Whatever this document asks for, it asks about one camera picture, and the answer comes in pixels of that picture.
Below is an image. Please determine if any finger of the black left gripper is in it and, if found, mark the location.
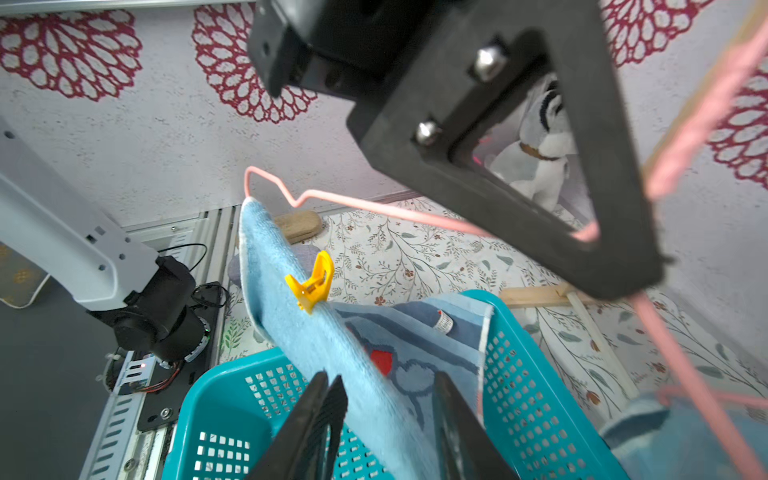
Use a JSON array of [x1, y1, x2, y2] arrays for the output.
[[348, 1, 663, 300]]

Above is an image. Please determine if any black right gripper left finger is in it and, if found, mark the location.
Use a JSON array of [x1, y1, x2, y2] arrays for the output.
[[246, 371, 348, 479]]

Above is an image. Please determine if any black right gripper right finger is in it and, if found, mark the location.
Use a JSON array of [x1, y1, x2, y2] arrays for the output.
[[433, 372, 519, 480]]

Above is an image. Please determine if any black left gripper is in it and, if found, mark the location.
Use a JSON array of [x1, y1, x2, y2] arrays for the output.
[[247, 1, 437, 99]]

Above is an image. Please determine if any light blue towel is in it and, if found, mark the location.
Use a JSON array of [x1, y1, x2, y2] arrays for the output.
[[239, 198, 494, 479]]

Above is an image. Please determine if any yellow clothespin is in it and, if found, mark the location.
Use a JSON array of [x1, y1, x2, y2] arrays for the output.
[[285, 251, 335, 315]]

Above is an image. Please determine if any blue spotted towel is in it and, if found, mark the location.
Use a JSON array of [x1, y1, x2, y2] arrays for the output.
[[600, 385, 767, 479]]

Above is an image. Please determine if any pink wire hanger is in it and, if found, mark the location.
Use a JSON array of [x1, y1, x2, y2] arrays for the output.
[[244, 16, 767, 479]]

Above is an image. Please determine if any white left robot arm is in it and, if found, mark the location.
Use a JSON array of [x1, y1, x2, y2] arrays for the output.
[[1, 1, 663, 361]]

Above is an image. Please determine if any teal plastic basket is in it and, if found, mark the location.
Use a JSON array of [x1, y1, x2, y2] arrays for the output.
[[160, 289, 631, 480]]

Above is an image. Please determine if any grey husky plush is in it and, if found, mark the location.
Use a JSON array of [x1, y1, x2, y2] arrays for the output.
[[490, 75, 578, 212]]

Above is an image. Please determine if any beige slipper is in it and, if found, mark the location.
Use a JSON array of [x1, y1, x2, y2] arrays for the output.
[[273, 211, 323, 245]]

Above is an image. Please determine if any wooden clothes rack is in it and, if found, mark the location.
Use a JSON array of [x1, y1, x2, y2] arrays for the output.
[[500, 0, 768, 397]]

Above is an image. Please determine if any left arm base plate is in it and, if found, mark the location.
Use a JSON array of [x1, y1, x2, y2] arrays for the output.
[[137, 282, 230, 432]]

